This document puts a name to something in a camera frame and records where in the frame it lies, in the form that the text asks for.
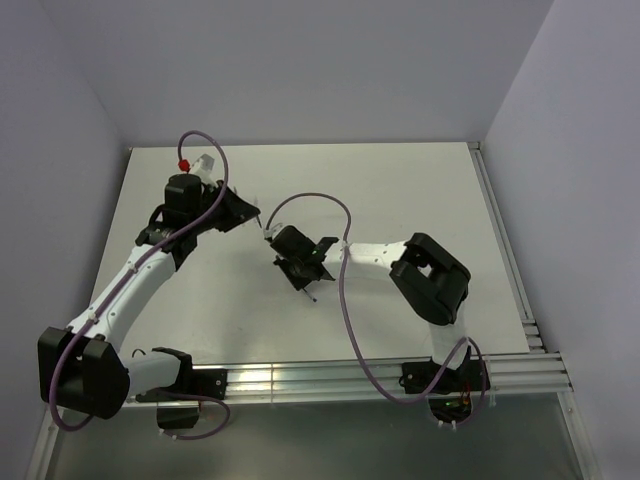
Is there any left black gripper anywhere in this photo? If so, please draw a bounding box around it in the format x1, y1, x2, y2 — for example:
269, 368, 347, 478
189, 180, 259, 235

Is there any blue pen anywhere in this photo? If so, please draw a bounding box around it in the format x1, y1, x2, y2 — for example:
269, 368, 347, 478
302, 288, 318, 303

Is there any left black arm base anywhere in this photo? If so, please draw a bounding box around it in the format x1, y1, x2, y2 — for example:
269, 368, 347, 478
134, 368, 231, 440

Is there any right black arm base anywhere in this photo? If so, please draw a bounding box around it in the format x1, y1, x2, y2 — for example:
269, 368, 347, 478
398, 355, 491, 430

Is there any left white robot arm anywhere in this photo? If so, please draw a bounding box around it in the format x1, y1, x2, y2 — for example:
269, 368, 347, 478
37, 173, 260, 419

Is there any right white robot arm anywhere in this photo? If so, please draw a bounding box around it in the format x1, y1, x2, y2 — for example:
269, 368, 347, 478
265, 225, 471, 390

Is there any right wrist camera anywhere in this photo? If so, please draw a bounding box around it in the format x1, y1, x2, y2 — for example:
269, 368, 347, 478
263, 223, 282, 242

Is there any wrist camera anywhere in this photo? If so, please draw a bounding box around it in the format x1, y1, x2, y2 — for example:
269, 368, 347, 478
263, 223, 282, 242
178, 154, 215, 183

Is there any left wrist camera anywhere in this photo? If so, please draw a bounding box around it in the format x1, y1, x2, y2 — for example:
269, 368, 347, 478
178, 154, 215, 183

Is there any aluminium mounting rail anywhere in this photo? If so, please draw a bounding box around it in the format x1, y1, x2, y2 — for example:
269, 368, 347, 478
47, 349, 574, 416

